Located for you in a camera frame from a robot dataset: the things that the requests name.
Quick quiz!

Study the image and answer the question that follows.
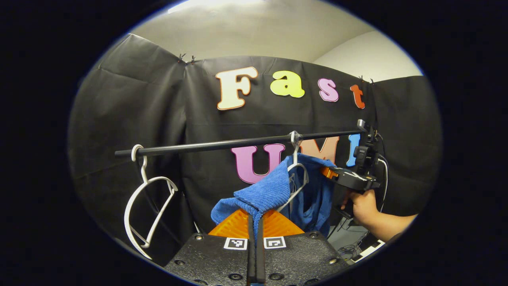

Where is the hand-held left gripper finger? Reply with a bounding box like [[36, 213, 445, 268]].
[[256, 209, 350, 286], [164, 209, 256, 286]]

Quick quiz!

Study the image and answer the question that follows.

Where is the blue corduroy jacket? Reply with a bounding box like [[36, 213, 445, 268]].
[[210, 153, 338, 239]]

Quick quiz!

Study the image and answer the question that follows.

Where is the white plastic hanger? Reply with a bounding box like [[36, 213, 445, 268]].
[[124, 144, 179, 261], [276, 130, 310, 213]]

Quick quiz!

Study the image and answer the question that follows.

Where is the black clothes rack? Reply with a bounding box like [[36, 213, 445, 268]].
[[114, 128, 368, 158]]

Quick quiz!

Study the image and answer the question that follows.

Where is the white flat floor object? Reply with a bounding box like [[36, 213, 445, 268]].
[[351, 240, 385, 263]]

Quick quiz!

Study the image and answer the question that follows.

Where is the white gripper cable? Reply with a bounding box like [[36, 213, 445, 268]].
[[377, 157, 389, 213]]

